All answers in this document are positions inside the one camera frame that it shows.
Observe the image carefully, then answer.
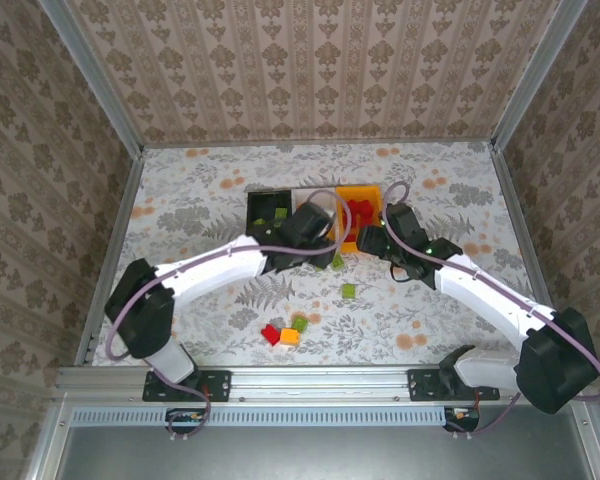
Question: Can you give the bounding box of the white plastic bin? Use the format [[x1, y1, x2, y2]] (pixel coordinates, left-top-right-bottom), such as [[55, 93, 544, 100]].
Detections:
[[290, 186, 339, 241]]

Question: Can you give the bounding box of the black plastic bin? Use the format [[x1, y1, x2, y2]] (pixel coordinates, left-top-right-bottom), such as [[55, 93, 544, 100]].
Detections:
[[246, 188, 295, 246]]

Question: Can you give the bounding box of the orange plastic bin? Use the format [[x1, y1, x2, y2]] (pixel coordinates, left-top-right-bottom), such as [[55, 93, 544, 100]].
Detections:
[[329, 184, 384, 251]]

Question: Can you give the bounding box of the floral patterned table cover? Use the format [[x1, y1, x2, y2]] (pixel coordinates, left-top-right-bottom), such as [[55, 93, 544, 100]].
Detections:
[[87, 142, 561, 367]]

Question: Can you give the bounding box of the grey metal sheet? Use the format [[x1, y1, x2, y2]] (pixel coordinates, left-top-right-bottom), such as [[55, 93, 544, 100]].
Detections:
[[54, 424, 599, 480]]

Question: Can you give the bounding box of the thin aluminium rail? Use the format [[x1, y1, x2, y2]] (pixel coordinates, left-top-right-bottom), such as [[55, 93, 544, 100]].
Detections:
[[142, 137, 496, 150]]

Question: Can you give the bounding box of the aluminium side rail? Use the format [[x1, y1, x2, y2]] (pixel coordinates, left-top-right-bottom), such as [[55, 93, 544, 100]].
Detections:
[[488, 142, 556, 321], [74, 152, 145, 366]]

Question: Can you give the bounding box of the wide aluminium mounting rail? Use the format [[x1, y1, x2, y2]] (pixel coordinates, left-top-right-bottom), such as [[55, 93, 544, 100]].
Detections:
[[54, 364, 592, 404]]

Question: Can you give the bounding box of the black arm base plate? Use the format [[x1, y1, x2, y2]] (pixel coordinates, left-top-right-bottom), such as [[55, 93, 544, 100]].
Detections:
[[407, 368, 501, 404], [142, 368, 232, 404]]

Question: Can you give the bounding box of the slotted grey cable duct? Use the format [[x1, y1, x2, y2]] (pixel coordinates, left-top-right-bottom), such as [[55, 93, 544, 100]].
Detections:
[[71, 405, 449, 427]]

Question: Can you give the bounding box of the aluminium frame post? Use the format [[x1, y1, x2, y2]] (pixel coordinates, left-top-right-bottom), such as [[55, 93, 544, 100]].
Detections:
[[490, 0, 590, 151], [37, 0, 145, 157]]

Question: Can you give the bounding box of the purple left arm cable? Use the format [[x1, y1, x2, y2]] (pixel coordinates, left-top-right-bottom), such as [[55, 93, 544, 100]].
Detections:
[[104, 188, 352, 442]]

